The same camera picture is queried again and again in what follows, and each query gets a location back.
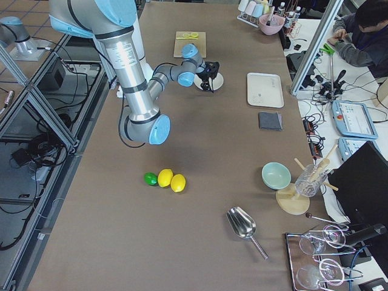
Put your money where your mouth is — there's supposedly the cream round plate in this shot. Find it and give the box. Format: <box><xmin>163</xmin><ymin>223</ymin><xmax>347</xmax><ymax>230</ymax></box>
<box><xmin>194</xmin><ymin>73</ymin><xmax>224</xmax><ymax>92</ymax></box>

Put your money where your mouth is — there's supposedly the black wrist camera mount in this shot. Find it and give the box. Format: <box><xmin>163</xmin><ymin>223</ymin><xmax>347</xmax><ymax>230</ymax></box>
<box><xmin>205</xmin><ymin>61</ymin><xmax>219</xmax><ymax>79</ymax></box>

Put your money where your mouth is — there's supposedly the grey folded cloth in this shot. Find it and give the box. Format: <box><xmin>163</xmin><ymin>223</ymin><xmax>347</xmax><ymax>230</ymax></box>
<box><xmin>258</xmin><ymin>112</ymin><xmax>283</xmax><ymax>131</ymax></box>

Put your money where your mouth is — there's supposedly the metal scoop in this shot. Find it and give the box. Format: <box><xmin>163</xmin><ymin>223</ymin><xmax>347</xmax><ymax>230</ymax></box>
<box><xmin>226</xmin><ymin>206</ymin><xmax>269</xmax><ymax>260</ymax></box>

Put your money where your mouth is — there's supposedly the black monitor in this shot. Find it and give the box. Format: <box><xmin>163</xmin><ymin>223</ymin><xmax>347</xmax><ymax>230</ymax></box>
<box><xmin>328</xmin><ymin>141</ymin><xmax>387</xmax><ymax>226</ymax></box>

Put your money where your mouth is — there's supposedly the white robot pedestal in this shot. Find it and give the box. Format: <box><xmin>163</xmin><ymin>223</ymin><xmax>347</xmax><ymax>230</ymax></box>
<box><xmin>113</xmin><ymin>1</ymin><xmax>168</xmax><ymax>105</ymax></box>

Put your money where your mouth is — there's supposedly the rack of pastel cups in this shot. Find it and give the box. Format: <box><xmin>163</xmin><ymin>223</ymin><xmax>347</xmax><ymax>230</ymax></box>
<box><xmin>236</xmin><ymin>0</ymin><xmax>270</xmax><ymax>27</ymax></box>

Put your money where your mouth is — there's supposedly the yellow lemon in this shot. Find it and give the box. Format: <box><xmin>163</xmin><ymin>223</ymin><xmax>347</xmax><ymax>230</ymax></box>
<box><xmin>157</xmin><ymin>169</ymin><xmax>173</xmax><ymax>187</ymax></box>
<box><xmin>170</xmin><ymin>174</ymin><xmax>186</xmax><ymax>193</ymax></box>

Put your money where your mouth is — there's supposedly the mint green bowl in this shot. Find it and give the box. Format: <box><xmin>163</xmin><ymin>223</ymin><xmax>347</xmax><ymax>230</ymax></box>
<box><xmin>261</xmin><ymin>162</ymin><xmax>291</xmax><ymax>190</ymax></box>

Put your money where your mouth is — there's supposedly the wooden cup stand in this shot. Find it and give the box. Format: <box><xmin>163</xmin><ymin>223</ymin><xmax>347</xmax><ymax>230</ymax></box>
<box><xmin>276</xmin><ymin>144</ymin><xmax>338</xmax><ymax>215</ymax></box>

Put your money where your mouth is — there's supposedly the clear textured glass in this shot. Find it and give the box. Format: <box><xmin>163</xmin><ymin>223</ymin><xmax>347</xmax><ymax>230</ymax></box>
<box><xmin>295</xmin><ymin>164</ymin><xmax>327</xmax><ymax>198</ymax></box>

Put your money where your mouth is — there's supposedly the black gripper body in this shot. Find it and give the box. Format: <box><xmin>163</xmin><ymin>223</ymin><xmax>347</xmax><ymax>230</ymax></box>
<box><xmin>196</xmin><ymin>67</ymin><xmax>211</xmax><ymax>82</ymax></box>

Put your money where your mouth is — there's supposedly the wine glass rack tray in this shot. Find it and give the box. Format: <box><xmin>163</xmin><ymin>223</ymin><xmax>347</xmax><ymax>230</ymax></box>
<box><xmin>284</xmin><ymin>224</ymin><xmax>363</xmax><ymax>290</ymax></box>

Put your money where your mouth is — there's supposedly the green lime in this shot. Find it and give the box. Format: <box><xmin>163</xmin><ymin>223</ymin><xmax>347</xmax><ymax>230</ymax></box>
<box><xmin>143</xmin><ymin>172</ymin><xmax>158</xmax><ymax>186</ymax></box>

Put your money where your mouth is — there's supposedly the aluminium frame post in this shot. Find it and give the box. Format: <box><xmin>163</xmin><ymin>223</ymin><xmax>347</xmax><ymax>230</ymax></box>
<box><xmin>290</xmin><ymin>0</ymin><xmax>343</xmax><ymax>96</ymax></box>

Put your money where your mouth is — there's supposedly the cream rectangular tray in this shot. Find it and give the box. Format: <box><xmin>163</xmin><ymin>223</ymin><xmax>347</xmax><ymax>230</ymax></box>
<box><xmin>247</xmin><ymin>73</ymin><xmax>284</xmax><ymax>109</ymax></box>

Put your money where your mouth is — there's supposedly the pink bowl with ice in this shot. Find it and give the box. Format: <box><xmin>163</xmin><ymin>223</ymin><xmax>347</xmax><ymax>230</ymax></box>
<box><xmin>258</xmin><ymin>15</ymin><xmax>285</xmax><ymax>35</ymax></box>

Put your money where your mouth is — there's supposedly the wooden cutting board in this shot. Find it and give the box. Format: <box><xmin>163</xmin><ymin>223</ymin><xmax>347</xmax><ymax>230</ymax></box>
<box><xmin>173</xmin><ymin>31</ymin><xmax>207</xmax><ymax>58</ymax></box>

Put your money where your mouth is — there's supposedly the blue teach pendant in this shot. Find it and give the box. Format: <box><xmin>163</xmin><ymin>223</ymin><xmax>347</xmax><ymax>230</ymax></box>
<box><xmin>337</xmin><ymin>137</ymin><xmax>378</xmax><ymax>161</ymax></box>
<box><xmin>332</xmin><ymin>100</ymin><xmax>378</xmax><ymax>139</ymax></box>

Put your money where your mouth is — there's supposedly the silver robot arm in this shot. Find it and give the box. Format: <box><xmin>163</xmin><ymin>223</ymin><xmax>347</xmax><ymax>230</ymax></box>
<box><xmin>49</xmin><ymin>1</ymin><xmax>207</xmax><ymax>145</ymax></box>
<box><xmin>1</xmin><ymin>16</ymin><xmax>42</xmax><ymax>61</ymax></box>

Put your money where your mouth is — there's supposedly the seated person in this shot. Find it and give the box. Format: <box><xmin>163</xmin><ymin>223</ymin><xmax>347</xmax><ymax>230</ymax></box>
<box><xmin>327</xmin><ymin>0</ymin><xmax>387</xmax><ymax>79</ymax></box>

